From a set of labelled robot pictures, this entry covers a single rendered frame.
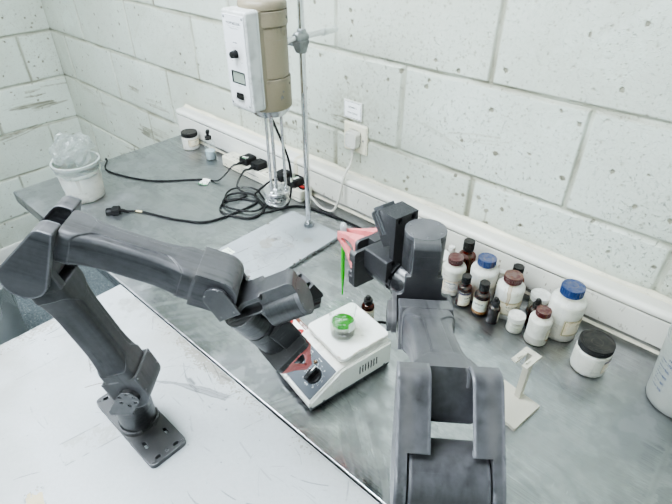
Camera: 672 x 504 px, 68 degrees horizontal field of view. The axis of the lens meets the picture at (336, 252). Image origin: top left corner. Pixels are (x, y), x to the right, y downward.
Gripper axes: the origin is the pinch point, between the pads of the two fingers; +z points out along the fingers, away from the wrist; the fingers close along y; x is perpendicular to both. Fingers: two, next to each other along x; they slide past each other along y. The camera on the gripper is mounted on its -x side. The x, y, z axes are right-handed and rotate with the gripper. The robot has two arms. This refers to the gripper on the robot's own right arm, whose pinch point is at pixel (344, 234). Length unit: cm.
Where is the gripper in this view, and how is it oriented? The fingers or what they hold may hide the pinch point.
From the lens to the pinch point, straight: 84.0
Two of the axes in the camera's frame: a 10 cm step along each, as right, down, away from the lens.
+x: 0.0, 8.3, 5.6
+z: -6.0, -4.5, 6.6
